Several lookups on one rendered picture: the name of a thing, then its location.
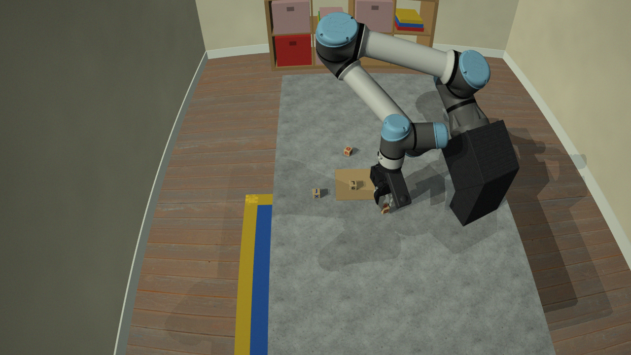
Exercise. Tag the tan mat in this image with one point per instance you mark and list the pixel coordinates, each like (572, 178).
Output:
(365, 187)

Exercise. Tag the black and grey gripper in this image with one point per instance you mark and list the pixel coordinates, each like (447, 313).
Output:
(378, 178)

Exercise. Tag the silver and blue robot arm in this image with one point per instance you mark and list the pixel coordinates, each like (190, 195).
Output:
(457, 77)

